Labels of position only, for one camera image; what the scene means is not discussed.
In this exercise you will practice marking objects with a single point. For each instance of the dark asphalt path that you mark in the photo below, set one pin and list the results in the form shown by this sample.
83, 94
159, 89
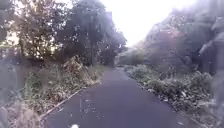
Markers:
116, 103

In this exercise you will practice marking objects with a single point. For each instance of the overgrown weedy verge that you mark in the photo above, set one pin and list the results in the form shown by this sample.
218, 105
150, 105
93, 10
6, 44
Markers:
50, 86

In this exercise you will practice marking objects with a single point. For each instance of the bushy green verge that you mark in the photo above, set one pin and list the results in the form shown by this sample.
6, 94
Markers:
173, 88

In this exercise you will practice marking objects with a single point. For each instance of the tall dark trees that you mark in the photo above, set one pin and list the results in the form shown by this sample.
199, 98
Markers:
66, 30

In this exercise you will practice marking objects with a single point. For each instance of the robot's own part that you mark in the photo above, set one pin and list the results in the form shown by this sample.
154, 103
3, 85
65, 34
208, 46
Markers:
75, 126

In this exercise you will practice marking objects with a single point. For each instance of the hazy trees and bushes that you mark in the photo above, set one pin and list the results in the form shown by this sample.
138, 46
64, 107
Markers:
180, 43

